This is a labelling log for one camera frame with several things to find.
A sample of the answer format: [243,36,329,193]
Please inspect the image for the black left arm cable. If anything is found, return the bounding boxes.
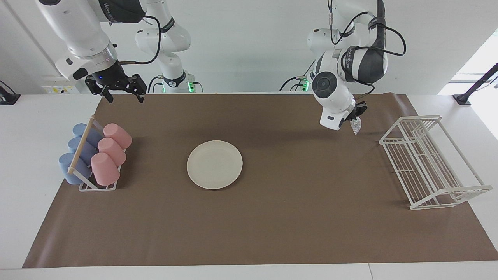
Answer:
[328,0,408,98]

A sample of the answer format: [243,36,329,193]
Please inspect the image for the black table clamp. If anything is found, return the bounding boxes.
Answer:
[0,80,21,105]

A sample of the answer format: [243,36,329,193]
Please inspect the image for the rack of pink blue cups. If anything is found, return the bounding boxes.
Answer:
[68,115,127,192]

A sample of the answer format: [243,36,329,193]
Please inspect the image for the white wall cable duct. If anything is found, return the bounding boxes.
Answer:
[4,0,63,77]

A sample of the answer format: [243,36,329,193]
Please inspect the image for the cream round plate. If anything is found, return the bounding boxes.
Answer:
[186,140,244,191]

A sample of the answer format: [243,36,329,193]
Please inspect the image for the blue cup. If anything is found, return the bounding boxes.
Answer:
[72,123,104,148]
[68,137,99,165]
[58,152,92,185]

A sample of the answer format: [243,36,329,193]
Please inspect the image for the black base cables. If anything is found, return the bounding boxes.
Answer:
[279,61,312,93]
[147,75,203,94]

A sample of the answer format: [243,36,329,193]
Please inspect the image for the white wall socket box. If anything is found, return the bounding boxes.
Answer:
[41,75,88,95]

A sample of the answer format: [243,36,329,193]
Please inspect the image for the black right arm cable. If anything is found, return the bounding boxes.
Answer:
[105,15,163,66]

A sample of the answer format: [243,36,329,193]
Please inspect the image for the black left base cables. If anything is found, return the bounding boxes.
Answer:
[279,61,312,93]

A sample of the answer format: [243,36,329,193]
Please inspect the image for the white wire dish rack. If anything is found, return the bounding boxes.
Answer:
[379,115,493,211]

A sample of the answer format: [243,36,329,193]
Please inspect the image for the black angled stand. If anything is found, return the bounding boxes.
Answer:
[453,63,498,106]

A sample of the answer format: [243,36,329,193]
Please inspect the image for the brown table mat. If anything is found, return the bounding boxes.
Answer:
[22,93,498,269]

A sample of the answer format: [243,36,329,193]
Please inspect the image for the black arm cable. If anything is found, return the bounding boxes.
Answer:
[328,0,408,98]
[105,15,163,66]

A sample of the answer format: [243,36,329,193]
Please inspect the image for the black right base cables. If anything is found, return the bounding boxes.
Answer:
[147,75,203,94]

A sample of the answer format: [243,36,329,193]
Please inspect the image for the pink cup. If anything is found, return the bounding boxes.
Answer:
[103,123,133,150]
[91,152,121,186]
[98,138,127,167]

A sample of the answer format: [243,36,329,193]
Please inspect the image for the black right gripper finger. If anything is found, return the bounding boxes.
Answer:
[85,75,114,104]
[128,73,148,103]

